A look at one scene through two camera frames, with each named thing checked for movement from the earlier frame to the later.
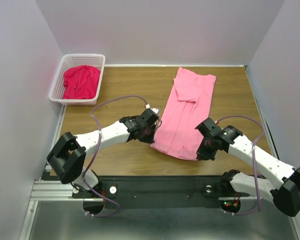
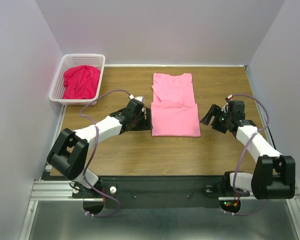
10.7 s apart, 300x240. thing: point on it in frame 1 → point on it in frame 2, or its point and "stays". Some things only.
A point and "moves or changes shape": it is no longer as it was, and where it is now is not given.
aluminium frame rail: [47, 188] stays
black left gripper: [149, 139] → [146, 124]
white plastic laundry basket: [77, 80] stays
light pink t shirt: [187, 108] moves or changes shape
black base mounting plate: [160, 192] stays
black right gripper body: [208, 138] → [224, 118]
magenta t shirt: [81, 82] stays
